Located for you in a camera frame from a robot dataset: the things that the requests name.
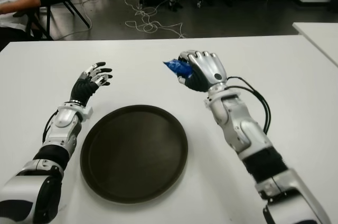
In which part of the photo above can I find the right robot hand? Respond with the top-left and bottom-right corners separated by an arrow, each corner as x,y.
177,49 -> 228,93

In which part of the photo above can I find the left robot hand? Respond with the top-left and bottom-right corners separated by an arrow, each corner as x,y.
70,61 -> 113,108

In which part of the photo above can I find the blue Oreo packet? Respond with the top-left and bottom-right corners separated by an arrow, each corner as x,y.
162,59 -> 192,79

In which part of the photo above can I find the round dark brown tray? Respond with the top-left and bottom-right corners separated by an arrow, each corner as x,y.
80,104 -> 189,204

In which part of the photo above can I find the white side table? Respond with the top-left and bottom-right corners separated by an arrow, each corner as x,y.
292,22 -> 338,68

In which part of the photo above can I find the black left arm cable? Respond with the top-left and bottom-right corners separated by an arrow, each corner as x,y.
43,110 -> 60,143

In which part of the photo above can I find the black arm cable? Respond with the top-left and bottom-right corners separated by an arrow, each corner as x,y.
43,110 -> 60,143
227,76 -> 271,133

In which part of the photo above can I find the white floor cable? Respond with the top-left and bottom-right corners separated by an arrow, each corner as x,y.
124,0 -> 187,39

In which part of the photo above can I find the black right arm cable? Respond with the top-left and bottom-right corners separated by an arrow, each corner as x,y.
227,76 -> 271,133

